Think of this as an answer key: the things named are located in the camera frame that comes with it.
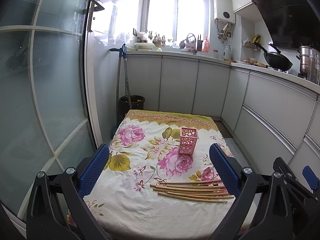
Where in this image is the thick bamboo chopstick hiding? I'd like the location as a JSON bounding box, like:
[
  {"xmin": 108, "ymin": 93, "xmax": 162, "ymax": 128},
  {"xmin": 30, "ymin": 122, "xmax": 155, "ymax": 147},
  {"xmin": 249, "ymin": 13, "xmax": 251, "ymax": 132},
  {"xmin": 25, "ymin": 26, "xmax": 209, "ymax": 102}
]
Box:
[{"xmin": 160, "ymin": 179, "xmax": 222, "ymax": 185}]

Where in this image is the kitchen window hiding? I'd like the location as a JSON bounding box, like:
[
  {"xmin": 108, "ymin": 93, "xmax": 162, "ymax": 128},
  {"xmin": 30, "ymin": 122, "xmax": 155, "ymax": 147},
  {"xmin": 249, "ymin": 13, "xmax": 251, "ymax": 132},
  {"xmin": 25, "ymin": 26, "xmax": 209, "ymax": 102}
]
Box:
[{"xmin": 141, "ymin": 0, "xmax": 212, "ymax": 43}]

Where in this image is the pink perforated utensil holder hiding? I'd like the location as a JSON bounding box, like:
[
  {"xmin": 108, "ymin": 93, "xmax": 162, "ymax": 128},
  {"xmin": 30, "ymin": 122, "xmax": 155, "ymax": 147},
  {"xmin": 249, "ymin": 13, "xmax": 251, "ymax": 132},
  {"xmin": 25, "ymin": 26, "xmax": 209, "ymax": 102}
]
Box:
[{"xmin": 178, "ymin": 127, "xmax": 199, "ymax": 155}]

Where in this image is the floral tablecloth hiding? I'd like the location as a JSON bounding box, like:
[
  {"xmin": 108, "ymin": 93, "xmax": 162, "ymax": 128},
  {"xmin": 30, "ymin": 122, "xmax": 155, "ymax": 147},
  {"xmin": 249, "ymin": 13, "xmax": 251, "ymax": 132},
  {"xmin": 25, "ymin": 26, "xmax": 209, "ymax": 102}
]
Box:
[{"xmin": 84, "ymin": 110, "xmax": 234, "ymax": 239}]

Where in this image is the glass sliding door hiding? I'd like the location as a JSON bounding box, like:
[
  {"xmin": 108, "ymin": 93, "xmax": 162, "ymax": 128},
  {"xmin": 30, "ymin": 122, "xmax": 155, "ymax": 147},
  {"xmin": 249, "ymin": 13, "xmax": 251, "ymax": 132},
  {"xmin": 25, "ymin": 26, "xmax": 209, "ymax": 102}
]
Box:
[{"xmin": 1, "ymin": 0, "xmax": 95, "ymax": 219}]

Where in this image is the black wok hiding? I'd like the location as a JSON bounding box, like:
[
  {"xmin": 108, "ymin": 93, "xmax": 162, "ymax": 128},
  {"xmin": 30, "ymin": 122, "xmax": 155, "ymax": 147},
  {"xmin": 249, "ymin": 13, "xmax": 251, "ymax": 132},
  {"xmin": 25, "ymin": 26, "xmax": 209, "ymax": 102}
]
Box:
[{"xmin": 253, "ymin": 42, "xmax": 293, "ymax": 72}]

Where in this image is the white electric kettle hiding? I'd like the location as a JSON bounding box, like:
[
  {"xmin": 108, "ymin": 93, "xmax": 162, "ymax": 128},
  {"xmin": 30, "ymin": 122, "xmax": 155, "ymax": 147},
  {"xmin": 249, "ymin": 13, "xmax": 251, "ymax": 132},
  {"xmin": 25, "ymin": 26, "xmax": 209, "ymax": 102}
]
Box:
[{"xmin": 223, "ymin": 45, "xmax": 232, "ymax": 60}]

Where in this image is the black trash bin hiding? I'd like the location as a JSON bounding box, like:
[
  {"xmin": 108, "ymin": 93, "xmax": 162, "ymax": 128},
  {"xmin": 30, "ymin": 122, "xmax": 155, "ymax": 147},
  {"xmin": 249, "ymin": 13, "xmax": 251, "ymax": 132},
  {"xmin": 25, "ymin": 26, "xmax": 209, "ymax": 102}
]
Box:
[{"xmin": 118, "ymin": 95, "xmax": 145, "ymax": 123}]

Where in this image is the steel stock pot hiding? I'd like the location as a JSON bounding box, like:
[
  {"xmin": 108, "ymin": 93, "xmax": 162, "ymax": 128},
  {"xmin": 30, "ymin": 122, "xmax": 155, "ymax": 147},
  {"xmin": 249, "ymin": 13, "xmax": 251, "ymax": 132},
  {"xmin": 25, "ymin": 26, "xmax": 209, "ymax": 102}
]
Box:
[{"xmin": 297, "ymin": 46, "xmax": 319, "ymax": 85}]

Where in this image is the white bowl on counter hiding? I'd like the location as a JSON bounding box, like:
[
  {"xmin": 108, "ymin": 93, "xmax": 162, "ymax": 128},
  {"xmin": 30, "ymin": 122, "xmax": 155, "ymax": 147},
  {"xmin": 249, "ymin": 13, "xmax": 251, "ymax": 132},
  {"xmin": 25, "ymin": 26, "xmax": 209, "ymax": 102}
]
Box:
[{"xmin": 134, "ymin": 42, "xmax": 155, "ymax": 51}]

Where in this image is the white water heater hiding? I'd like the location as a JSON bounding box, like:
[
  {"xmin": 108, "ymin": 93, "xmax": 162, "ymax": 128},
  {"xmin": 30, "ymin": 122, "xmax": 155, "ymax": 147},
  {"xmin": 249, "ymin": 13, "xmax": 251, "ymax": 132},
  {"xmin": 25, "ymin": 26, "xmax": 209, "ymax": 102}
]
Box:
[{"xmin": 213, "ymin": 0, "xmax": 235, "ymax": 24}]

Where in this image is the black range hood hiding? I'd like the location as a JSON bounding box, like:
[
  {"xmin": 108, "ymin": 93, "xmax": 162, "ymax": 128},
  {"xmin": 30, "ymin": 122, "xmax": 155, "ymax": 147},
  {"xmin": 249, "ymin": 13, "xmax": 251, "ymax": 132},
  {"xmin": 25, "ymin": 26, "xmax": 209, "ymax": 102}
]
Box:
[{"xmin": 253, "ymin": 0, "xmax": 319, "ymax": 49}]

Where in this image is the blue handled mop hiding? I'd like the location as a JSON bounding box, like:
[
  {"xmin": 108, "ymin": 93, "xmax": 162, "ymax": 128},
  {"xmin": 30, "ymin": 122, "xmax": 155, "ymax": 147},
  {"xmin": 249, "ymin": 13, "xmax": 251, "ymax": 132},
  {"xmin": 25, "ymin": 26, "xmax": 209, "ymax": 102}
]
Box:
[{"xmin": 109, "ymin": 43, "xmax": 133, "ymax": 131}]

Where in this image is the door handle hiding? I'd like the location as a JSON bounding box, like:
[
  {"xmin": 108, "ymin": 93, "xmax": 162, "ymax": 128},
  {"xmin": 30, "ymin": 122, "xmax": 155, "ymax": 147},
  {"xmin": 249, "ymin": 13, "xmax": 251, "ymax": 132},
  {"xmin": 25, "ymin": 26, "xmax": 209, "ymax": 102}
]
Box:
[{"xmin": 87, "ymin": 0, "xmax": 105, "ymax": 32}]

